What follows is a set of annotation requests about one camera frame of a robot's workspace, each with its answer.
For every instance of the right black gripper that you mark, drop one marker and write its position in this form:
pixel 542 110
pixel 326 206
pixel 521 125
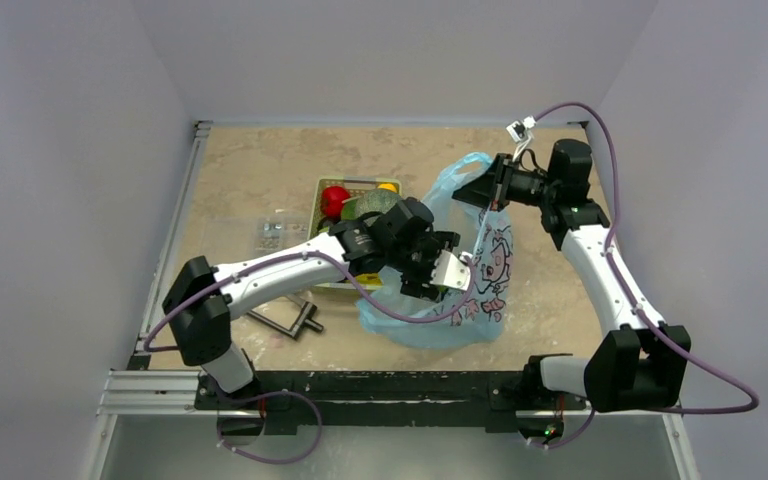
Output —
pixel 499 183

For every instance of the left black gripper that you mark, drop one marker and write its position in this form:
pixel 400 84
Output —
pixel 420 284

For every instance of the light blue plastic bag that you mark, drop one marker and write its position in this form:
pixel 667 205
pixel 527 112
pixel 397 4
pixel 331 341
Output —
pixel 488 236

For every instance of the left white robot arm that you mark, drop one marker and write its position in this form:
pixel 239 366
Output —
pixel 205 298

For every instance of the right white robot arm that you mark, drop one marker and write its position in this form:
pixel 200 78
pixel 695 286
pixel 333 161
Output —
pixel 635 366

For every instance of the green netted fake melon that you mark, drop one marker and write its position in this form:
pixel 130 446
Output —
pixel 374 202

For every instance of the orange fake fruit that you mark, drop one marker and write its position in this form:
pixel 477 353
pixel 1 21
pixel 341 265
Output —
pixel 388 187

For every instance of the green fake mango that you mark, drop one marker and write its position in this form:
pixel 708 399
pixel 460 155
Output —
pixel 348 213

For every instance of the red fake apple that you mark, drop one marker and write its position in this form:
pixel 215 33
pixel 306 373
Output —
pixel 332 201

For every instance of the pale green plastic basket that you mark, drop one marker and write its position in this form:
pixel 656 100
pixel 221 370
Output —
pixel 357 186

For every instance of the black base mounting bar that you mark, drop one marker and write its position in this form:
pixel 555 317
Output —
pixel 495 401

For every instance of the clear plastic screw box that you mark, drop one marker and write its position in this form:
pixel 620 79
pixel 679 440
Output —
pixel 231 240

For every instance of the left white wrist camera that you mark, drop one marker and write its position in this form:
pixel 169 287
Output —
pixel 453 270

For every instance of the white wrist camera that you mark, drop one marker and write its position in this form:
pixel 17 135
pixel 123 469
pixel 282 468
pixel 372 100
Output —
pixel 453 270
pixel 521 133

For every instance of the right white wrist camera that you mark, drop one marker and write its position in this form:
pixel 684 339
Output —
pixel 521 133

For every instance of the dark metal crank handle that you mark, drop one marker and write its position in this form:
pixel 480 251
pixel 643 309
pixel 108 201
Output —
pixel 290 316

